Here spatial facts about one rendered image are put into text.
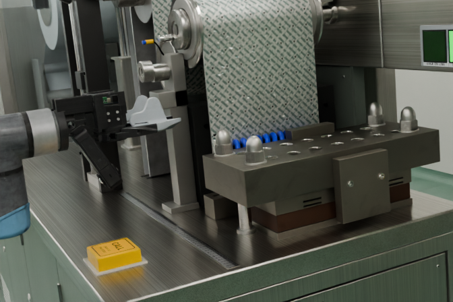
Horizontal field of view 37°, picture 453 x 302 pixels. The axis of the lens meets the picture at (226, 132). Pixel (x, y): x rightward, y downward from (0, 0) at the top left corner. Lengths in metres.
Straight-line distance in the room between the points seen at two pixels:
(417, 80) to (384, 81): 3.18
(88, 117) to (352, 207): 0.46
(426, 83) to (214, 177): 3.65
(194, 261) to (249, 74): 0.38
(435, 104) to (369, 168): 3.55
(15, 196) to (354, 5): 0.73
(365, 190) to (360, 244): 0.09
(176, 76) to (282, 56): 0.21
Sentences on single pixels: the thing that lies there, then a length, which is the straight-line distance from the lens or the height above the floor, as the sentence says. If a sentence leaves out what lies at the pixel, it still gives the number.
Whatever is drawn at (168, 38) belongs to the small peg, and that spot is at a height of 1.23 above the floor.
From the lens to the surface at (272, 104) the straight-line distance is 1.28.
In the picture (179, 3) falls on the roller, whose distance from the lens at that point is 1.27.
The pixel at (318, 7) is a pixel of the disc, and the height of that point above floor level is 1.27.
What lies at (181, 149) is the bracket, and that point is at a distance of 1.30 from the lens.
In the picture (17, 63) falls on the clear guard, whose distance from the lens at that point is 2.17.
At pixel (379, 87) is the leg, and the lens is 1.60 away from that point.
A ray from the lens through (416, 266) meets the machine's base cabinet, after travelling 1.22.
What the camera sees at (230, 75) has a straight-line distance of 1.24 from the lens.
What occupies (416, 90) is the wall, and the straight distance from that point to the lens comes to 4.80.
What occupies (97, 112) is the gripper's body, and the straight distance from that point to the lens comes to 1.12.
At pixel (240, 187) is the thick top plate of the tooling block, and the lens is 1.07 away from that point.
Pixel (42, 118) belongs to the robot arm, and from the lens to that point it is 1.10.
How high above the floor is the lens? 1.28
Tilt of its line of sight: 11 degrees down
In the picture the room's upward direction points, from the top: 5 degrees counter-clockwise
